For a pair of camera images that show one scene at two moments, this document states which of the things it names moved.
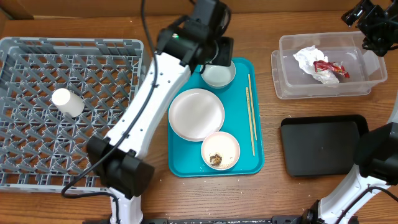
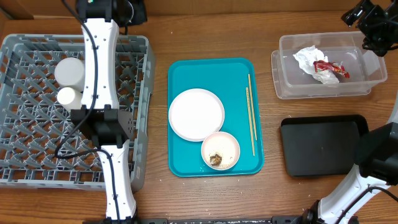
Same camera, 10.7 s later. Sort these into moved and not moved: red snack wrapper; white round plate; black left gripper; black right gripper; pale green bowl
Moved: pale green bowl; black left gripper
Not moved: red snack wrapper; black right gripper; white round plate
